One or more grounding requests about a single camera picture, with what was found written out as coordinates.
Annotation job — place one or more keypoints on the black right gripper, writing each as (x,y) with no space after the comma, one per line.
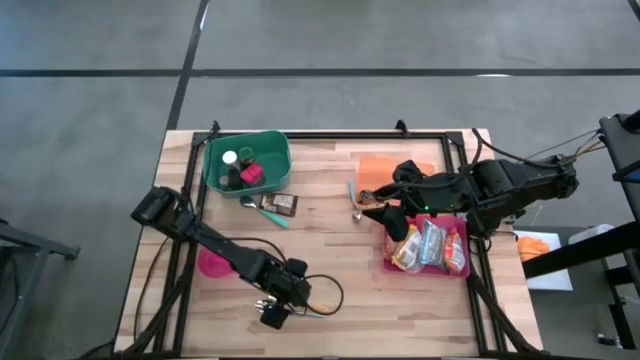
(417,196)

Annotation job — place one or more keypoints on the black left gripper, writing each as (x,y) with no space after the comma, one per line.
(285,289)

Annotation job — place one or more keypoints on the blue ramen packet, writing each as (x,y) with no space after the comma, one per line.
(432,245)

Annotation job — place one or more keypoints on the orange chicken ramen packet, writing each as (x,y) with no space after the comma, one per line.
(454,252)

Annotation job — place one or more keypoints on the white-capped spice jar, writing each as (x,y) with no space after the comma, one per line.
(230,158)

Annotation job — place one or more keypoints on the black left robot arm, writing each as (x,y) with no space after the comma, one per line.
(225,250)

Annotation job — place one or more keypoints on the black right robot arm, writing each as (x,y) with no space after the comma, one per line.
(500,185)

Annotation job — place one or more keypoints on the orange translucent bin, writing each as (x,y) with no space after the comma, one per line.
(375,170)

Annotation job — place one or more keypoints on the pink plastic cup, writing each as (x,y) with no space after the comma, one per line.
(210,265)

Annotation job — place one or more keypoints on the pink plastic bin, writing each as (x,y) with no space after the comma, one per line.
(425,275)

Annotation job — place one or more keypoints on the brown snack packet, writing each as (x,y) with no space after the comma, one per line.
(280,204)

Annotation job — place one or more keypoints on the clear round spice jar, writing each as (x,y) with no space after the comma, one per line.
(223,183)

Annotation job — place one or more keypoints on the teal plastic bin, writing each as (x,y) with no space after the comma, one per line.
(272,150)

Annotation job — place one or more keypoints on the orange cloth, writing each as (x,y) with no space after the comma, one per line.
(532,248)

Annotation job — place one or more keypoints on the white paper sheet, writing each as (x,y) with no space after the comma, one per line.
(550,280)

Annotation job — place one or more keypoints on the black beam stand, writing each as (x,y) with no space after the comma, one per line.
(575,252)

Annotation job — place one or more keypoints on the white box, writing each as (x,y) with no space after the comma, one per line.
(590,234)

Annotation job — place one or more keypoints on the black cart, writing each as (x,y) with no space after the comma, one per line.
(620,150)

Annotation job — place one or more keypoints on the grey metal table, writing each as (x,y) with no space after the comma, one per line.
(40,246)

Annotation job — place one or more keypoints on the black aluminium rig frame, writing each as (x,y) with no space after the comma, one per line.
(325,135)

